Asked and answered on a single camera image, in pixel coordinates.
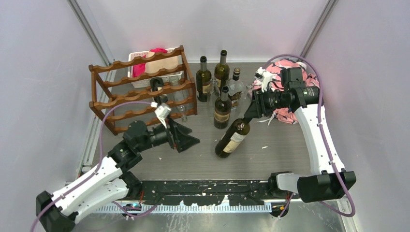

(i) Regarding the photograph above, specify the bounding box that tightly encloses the wooden wine rack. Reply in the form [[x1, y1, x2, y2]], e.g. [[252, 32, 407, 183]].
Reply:
[[88, 45, 198, 135]]

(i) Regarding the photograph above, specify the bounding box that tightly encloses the dark green bottle far back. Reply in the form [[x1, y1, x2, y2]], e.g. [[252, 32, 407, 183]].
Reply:
[[214, 50, 230, 89]]

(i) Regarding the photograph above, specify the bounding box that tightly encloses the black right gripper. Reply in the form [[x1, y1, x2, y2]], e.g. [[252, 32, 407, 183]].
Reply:
[[245, 86, 290, 118]]

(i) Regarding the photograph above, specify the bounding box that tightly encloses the aluminium corner post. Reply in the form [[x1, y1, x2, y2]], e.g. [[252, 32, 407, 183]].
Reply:
[[67, 0, 115, 66], [300, 0, 339, 58]]

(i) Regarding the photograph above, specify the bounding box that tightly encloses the clear glass bottle by cloth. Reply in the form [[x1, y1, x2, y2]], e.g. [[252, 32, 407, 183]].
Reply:
[[236, 84, 253, 118]]

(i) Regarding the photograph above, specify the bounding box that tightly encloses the pink shark print cloth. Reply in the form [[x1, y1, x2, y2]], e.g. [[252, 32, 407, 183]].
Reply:
[[262, 58, 320, 122]]

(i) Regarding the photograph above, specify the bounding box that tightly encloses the dark bottle brown label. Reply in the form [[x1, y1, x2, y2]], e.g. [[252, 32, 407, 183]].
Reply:
[[214, 86, 232, 129]]

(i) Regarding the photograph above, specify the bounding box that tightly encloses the aluminium corner post right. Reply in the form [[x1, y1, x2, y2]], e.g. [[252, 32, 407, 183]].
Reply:
[[300, 0, 339, 58]]

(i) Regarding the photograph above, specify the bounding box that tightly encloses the beige folded cloth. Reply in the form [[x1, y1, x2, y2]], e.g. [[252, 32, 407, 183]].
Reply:
[[144, 57, 179, 73]]

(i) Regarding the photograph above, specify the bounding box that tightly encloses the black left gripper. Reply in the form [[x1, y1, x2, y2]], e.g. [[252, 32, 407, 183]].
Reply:
[[136, 114, 199, 152]]

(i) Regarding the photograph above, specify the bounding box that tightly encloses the red cloth in basket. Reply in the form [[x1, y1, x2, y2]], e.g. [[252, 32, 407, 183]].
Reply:
[[132, 48, 167, 77]]

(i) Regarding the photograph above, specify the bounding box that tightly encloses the dark bottle cream label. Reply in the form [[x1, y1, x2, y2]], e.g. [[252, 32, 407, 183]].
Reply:
[[215, 117, 252, 158]]

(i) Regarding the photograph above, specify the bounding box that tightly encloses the dark bottle white label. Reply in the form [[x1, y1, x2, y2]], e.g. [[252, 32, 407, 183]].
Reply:
[[150, 77, 168, 104]]

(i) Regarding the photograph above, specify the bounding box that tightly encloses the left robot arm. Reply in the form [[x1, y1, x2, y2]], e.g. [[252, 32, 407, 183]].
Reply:
[[36, 118, 200, 232]]

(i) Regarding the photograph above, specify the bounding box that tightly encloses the white plastic basket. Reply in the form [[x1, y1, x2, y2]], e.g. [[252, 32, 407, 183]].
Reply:
[[128, 48, 185, 89]]

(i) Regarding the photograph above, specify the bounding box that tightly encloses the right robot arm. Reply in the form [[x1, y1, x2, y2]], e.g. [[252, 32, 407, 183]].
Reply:
[[245, 67, 356, 203]]

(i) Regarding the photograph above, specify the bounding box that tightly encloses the dark green bottle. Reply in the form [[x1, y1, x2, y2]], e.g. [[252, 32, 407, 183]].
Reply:
[[196, 56, 212, 102], [214, 50, 230, 89]]

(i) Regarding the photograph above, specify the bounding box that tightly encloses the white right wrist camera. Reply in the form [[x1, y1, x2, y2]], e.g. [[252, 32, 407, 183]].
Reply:
[[253, 67, 277, 92]]

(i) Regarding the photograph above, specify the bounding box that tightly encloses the aluminium frame rail front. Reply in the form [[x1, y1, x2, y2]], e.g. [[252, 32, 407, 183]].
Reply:
[[60, 181, 351, 214]]

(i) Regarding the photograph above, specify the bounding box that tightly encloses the dark green bottle far left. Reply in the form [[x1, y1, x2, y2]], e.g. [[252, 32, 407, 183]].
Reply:
[[196, 56, 212, 102]]

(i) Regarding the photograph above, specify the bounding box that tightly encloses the small clear glass bottle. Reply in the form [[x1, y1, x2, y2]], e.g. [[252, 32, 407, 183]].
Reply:
[[206, 78, 220, 119]]

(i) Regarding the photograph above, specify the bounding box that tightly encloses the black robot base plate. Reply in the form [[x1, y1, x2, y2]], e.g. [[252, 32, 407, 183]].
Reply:
[[121, 179, 291, 206]]

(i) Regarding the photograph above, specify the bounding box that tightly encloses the clear bottle with dark cap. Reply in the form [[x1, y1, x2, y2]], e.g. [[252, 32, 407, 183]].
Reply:
[[226, 68, 244, 110]]

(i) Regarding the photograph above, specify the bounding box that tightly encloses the aluminium corner post left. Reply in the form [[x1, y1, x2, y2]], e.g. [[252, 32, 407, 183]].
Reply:
[[67, 0, 115, 66]]

